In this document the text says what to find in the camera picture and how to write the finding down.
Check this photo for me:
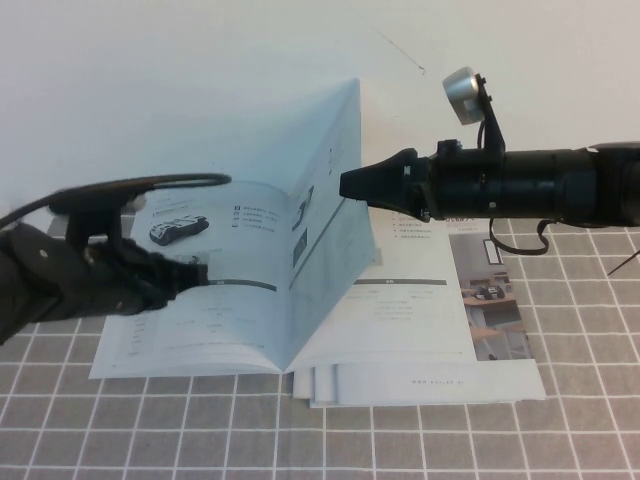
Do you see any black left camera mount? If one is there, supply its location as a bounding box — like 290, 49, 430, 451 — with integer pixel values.
49, 182, 147, 247

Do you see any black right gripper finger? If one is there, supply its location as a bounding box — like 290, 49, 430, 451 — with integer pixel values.
339, 148, 419, 200
367, 181, 433, 223

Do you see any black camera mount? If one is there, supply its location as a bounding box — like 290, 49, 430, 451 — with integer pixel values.
49, 182, 147, 247
473, 73, 507, 169

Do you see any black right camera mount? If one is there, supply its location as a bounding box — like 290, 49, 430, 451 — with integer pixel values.
473, 73, 507, 169

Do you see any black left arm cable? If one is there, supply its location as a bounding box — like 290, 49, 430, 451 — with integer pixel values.
0, 172, 234, 229

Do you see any booklet with robot photo cover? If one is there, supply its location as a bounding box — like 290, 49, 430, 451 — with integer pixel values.
335, 217, 546, 405

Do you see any white product catalogue book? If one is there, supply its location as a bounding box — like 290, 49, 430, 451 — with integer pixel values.
88, 77, 479, 377

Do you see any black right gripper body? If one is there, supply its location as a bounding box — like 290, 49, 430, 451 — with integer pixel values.
405, 140, 504, 222

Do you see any white booklet with curled edge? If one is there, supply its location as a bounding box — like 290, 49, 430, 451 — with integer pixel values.
309, 367, 339, 408

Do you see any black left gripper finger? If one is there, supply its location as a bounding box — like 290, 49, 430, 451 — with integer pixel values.
148, 257, 209, 290
142, 282, 201, 312

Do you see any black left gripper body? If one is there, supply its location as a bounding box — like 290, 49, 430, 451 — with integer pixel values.
59, 234, 157, 321

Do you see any thin black cable tie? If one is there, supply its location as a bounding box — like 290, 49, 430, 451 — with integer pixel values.
606, 248, 640, 277

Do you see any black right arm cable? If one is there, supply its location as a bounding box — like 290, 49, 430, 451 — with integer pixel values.
487, 214, 551, 257

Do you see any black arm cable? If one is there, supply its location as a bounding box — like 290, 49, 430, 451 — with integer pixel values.
0, 172, 234, 229
487, 214, 551, 257

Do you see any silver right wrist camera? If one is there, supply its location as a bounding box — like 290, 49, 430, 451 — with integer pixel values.
441, 66, 485, 126

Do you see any grey grid-pattern tablecloth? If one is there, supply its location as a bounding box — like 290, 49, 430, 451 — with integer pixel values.
0, 212, 640, 480

